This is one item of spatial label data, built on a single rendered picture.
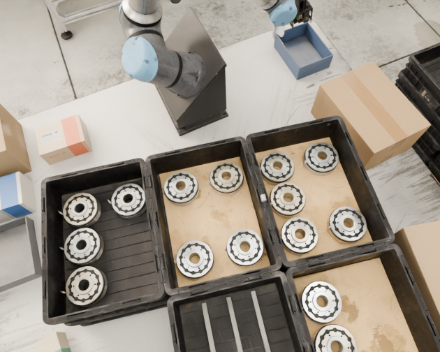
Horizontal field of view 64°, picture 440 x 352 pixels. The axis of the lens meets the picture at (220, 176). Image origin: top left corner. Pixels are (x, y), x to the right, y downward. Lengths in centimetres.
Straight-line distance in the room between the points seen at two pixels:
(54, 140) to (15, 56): 163
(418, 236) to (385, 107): 44
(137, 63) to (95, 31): 181
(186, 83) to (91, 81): 147
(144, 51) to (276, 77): 62
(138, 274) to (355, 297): 59
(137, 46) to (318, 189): 67
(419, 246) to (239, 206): 49
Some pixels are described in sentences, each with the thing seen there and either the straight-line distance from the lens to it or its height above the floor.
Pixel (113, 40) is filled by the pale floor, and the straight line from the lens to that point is 276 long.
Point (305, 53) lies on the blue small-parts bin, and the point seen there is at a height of 70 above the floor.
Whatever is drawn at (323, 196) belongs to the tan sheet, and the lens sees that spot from 111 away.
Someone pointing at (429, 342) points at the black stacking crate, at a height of 90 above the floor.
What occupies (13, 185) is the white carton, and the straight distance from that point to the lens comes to 134.
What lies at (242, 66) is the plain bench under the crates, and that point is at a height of 70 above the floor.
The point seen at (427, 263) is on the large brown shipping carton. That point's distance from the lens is 107.
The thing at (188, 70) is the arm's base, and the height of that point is 97.
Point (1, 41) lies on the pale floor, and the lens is 311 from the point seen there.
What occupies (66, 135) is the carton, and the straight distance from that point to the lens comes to 137.
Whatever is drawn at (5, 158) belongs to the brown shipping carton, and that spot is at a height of 82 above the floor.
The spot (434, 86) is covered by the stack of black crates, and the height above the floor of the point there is 58.
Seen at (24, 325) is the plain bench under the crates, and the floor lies 70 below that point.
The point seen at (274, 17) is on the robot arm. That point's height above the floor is 114.
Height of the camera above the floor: 183
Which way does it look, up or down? 65 degrees down
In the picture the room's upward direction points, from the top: 5 degrees counter-clockwise
